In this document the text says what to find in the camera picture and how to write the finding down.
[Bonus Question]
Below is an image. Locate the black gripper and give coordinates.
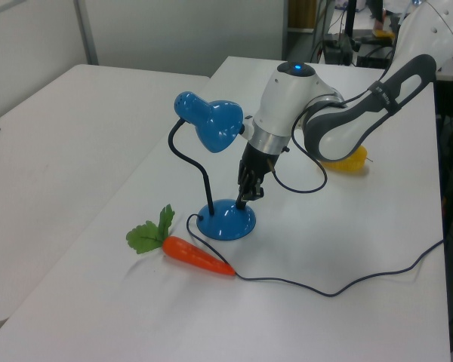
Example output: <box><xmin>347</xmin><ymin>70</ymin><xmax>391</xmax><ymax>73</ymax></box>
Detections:
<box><xmin>235</xmin><ymin>144</ymin><xmax>279</xmax><ymax>210</ymax></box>

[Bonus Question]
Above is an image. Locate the blue desk lamp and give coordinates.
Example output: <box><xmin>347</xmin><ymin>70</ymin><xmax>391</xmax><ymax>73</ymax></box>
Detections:
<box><xmin>168</xmin><ymin>89</ymin><xmax>257</xmax><ymax>242</ymax></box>

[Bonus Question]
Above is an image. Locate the orange carrot with green leaves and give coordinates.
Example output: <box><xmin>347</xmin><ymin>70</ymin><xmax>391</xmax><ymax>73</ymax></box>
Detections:
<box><xmin>125</xmin><ymin>203</ymin><xmax>236</xmax><ymax>278</ymax></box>

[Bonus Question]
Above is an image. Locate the yellow starfruit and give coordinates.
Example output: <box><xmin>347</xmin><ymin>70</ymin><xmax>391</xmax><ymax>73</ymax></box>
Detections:
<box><xmin>318</xmin><ymin>145</ymin><xmax>374</xmax><ymax>175</ymax></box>

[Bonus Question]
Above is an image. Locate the black equipment box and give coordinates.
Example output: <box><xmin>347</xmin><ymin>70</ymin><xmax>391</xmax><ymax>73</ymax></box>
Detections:
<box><xmin>316</xmin><ymin>34</ymin><xmax>355</xmax><ymax>66</ymax></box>

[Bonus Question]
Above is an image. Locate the white adjacent table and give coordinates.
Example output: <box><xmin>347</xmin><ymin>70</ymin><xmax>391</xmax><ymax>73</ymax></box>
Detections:
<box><xmin>0</xmin><ymin>63</ymin><xmax>212</xmax><ymax>330</ymax></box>

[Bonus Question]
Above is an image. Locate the black vertical pole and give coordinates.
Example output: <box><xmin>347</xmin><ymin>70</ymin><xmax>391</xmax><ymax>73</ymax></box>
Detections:
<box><xmin>342</xmin><ymin>0</ymin><xmax>359</xmax><ymax>39</ymax></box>

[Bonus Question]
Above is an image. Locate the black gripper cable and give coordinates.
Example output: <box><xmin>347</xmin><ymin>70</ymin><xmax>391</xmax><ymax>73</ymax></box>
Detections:
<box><xmin>268</xmin><ymin>111</ymin><xmax>328</xmax><ymax>195</ymax></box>

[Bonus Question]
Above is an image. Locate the black lamp power cable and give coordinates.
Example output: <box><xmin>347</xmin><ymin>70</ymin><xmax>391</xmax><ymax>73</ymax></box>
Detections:
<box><xmin>186</xmin><ymin>213</ymin><xmax>445</xmax><ymax>299</ymax></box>

